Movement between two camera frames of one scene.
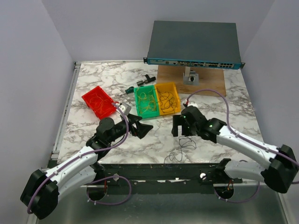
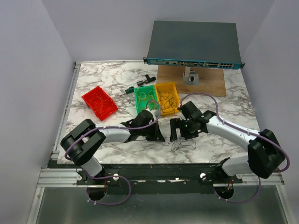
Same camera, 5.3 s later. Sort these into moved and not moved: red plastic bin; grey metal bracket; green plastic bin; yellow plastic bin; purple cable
Moved: purple cable
Not moved: grey metal bracket; red plastic bin; yellow plastic bin; green plastic bin
